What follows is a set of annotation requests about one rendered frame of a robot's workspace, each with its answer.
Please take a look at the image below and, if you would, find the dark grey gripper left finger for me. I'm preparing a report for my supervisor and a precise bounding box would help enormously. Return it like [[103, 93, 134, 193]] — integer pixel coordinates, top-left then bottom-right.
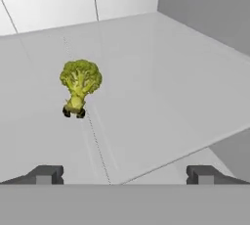
[[0, 164, 64, 186]]

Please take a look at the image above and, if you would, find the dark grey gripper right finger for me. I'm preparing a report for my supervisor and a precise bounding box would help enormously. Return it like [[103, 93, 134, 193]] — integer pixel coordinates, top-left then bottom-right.
[[186, 164, 250, 186]]

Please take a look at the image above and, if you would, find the glass fridge shelf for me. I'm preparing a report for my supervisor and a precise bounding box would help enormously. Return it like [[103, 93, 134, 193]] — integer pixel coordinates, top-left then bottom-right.
[[0, 11, 250, 186]]

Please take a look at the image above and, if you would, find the green broccoli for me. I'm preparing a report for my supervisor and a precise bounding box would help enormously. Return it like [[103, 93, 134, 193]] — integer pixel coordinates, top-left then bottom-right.
[[59, 59, 104, 119]]

